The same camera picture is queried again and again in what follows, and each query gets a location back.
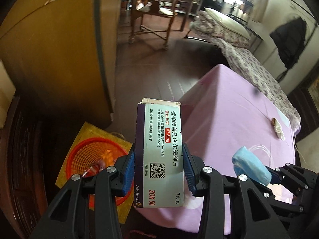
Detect bed with floral sheet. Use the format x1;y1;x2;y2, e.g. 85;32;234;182
186;38;302;130

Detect carved wooden chair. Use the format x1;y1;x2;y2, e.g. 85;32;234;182
128;0;194;51

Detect wooden desk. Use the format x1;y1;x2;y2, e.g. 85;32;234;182
174;0;203;18

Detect dark framed painting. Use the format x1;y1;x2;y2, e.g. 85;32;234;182
284;73;319;143

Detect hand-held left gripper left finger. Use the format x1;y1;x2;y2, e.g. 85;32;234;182
29;143;136;239

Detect white pillow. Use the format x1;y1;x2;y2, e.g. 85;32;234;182
204;7;253;40

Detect blue face mask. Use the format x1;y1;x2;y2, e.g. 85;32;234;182
232;143;274;186

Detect white purple medicine box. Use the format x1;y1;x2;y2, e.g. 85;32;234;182
133;98;186;209

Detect dark carved wooden furniture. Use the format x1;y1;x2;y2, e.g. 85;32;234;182
0;96;49;239

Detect red plastic basket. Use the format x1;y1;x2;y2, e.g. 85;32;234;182
65;137;135;208

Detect folded floral quilt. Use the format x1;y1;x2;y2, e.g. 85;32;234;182
192;11;251;48

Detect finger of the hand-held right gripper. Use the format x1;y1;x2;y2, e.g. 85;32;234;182
265;163;312;198
260;189;306;216

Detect white cable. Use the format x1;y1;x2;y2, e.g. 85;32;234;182
292;131;315;171

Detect yellow mat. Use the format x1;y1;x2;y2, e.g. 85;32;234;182
55;121;135;225

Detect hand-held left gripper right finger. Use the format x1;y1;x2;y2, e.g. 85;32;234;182
182;143;291;239

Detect crumpled white tissue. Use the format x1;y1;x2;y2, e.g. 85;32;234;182
271;118;287;140

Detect light wooden cabinet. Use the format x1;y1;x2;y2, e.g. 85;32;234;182
0;0;123;130

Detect black jacket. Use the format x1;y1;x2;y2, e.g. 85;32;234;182
270;17;307;69

